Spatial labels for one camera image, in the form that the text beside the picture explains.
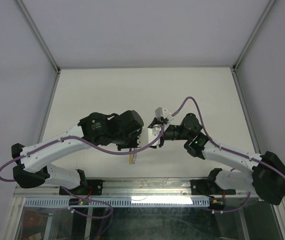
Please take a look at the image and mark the aluminium mounting rail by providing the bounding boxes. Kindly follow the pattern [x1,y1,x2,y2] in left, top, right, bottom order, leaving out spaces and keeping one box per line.
[13,177,262,199]

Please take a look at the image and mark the right aluminium frame post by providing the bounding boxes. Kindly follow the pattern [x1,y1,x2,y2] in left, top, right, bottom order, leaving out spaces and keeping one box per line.
[230,0,278,153]

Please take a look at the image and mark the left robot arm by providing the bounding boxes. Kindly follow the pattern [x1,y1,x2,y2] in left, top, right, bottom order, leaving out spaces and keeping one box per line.
[13,110,144,194]

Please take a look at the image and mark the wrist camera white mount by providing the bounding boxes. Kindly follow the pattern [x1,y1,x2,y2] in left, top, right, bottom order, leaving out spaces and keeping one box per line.
[143,125,162,145]
[155,107,174,124]

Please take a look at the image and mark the aluminium frame post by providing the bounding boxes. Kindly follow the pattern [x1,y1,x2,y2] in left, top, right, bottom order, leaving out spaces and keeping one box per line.
[14,0,61,144]
[230,0,278,153]

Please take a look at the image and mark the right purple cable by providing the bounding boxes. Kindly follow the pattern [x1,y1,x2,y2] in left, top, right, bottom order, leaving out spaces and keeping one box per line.
[168,96,285,214]

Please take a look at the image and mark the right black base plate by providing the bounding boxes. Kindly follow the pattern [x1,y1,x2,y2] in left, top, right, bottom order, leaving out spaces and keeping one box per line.
[190,179,236,198]

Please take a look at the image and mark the large keyring with yellow grip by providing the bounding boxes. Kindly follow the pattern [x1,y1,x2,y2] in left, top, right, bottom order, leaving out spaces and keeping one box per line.
[129,148,137,165]

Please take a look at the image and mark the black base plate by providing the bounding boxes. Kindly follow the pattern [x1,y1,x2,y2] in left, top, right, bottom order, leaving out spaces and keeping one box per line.
[69,179,104,197]
[190,179,236,198]

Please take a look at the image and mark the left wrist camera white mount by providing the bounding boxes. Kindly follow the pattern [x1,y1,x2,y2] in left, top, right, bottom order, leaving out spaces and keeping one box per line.
[143,125,162,145]

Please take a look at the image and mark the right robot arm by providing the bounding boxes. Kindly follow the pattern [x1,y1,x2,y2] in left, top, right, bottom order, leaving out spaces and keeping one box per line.
[160,113,285,206]

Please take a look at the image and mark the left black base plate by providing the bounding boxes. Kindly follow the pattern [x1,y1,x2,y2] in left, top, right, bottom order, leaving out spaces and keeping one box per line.
[69,179,104,197]

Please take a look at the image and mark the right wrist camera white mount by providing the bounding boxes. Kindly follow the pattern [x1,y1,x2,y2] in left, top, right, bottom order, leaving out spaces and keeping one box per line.
[155,107,174,124]

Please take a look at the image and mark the left aluminium frame post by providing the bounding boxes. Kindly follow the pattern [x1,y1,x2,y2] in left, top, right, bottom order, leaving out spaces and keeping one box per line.
[14,0,61,144]

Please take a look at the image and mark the white slotted cable duct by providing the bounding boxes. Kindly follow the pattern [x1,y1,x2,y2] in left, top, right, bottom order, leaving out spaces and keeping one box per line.
[24,195,210,208]

